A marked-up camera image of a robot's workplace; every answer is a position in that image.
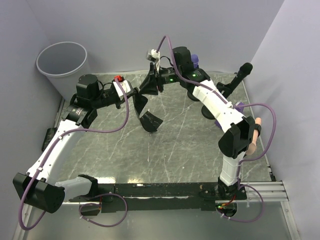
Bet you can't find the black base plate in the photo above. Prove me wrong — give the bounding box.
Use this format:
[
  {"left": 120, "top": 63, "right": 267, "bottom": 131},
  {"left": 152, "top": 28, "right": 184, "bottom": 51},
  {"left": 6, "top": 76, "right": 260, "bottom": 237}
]
[{"left": 69, "top": 182, "right": 247, "bottom": 213}]

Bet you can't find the aluminium rail frame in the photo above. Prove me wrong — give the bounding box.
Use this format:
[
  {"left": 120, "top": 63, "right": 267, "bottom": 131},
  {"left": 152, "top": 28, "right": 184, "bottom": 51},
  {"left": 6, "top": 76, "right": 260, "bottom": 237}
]
[{"left": 13, "top": 181, "right": 300, "bottom": 240}]

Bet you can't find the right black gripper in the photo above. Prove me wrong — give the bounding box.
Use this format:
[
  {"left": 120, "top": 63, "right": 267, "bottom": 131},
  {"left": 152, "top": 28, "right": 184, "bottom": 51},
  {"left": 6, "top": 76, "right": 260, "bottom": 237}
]
[{"left": 138, "top": 62, "right": 182, "bottom": 97}]

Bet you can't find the grey plastic trash bin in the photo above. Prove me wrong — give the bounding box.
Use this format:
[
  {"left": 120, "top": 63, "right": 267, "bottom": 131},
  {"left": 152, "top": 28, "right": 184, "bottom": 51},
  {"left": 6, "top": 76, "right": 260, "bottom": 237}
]
[{"left": 36, "top": 41, "right": 92, "bottom": 102}]

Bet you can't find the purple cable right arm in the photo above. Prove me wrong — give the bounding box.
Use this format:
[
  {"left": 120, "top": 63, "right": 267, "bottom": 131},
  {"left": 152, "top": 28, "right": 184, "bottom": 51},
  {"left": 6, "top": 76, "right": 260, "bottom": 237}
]
[{"left": 156, "top": 35, "right": 277, "bottom": 223}]

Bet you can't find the purple microphone on stand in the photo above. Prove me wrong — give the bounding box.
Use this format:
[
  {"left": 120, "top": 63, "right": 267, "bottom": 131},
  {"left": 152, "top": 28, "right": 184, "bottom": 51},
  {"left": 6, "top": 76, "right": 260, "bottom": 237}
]
[{"left": 187, "top": 53, "right": 207, "bottom": 102}]

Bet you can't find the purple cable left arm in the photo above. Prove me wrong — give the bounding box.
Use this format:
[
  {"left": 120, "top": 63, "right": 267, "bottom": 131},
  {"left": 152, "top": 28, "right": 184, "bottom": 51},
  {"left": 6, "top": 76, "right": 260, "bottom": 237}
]
[{"left": 18, "top": 79, "right": 131, "bottom": 231}]

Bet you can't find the purple box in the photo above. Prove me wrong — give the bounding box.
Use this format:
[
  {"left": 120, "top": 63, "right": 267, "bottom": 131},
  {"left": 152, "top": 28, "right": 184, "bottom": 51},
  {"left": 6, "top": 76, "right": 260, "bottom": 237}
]
[{"left": 214, "top": 101, "right": 245, "bottom": 129}]

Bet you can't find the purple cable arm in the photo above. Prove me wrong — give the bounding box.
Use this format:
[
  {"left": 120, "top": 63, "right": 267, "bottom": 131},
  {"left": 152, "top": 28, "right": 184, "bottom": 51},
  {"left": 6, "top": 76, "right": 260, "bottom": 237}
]
[
  {"left": 18, "top": 79, "right": 131, "bottom": 231},
  {"left": 156, "top": 35, "right": 277, "bottom": 223}
]

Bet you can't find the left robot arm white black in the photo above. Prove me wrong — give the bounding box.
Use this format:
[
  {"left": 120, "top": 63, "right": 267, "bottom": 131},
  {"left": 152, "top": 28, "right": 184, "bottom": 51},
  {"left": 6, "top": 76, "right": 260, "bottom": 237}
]
[{"left": 13, "top": 74, "right": 134, "bottom": 213}]

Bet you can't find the black trash bag roll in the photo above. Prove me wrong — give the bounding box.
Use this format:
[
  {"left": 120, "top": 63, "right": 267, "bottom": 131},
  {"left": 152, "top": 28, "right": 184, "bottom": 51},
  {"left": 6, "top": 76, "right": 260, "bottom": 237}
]
[{"left": 132, "top": 89, "right": 163, "bottom": 133}]

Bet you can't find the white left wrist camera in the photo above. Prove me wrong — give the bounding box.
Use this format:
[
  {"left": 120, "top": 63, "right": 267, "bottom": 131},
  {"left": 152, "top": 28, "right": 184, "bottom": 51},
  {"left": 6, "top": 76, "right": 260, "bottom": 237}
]
[{"left": 112, "top": 75, "right": 134, "bottom": 100}]

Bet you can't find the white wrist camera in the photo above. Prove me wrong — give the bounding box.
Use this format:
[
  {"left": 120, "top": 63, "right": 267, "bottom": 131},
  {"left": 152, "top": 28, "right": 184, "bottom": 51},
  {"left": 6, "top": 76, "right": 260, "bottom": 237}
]
[
  {"left": 112, "top": 75, "right": 134, "bottom": 100},
  {"left": 146, "top": 49, "right": 161, "bottom": 72}
]

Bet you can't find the black microphone on stand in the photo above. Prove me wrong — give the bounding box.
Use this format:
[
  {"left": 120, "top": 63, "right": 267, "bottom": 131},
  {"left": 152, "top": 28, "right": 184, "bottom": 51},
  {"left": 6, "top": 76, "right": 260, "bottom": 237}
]
[{"left": 215, "top": 62, "right": 253, "bottom": 99}]

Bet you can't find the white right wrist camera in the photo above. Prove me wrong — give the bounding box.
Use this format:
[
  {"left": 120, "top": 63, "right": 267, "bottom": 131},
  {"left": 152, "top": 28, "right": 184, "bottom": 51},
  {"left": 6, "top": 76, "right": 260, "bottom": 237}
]
[{"left": 146, "top": 49, "right": 161, "bottom": 72}]

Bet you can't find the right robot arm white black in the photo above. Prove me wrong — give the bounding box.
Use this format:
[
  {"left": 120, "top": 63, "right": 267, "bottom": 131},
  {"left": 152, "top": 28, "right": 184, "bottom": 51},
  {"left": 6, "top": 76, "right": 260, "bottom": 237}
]
[{"left": 139, "top": 46, "right": 261, "bottom": 199}]

